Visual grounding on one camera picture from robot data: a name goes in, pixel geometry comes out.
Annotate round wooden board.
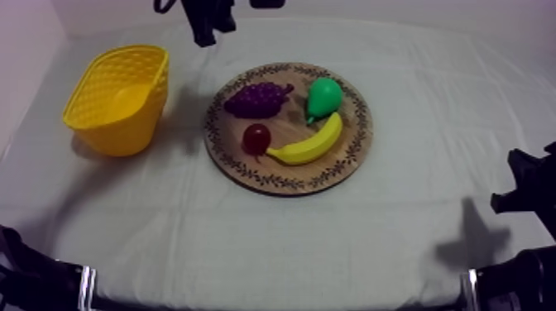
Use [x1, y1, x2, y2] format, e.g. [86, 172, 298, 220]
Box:
[204, 61, 375, 198]

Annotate yellow plastic basket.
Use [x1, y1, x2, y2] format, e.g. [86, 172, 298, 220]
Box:
[61, 44, 170, 158]

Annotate yellow toy banana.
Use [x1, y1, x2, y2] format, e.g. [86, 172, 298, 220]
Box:
[265, 111, 344, 166]

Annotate black cable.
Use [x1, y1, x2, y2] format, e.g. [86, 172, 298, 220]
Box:
[153, 0, 178, 14]

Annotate silver metal bar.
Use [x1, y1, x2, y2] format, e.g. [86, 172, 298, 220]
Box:
[460, 268, 479, 311]
[77, 265, 98, 311]

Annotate purple toy grapes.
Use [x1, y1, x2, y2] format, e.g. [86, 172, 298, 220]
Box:
[223, 81, 295, 120]

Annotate green toy pear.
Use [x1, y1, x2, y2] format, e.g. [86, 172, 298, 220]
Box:
[305, 77, 344, 126]

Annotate small red fruit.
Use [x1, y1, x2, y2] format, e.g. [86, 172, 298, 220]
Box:
[241, 122, 272, 158]

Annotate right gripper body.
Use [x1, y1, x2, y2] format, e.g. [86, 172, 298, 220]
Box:
[490, 141, 556, 241]

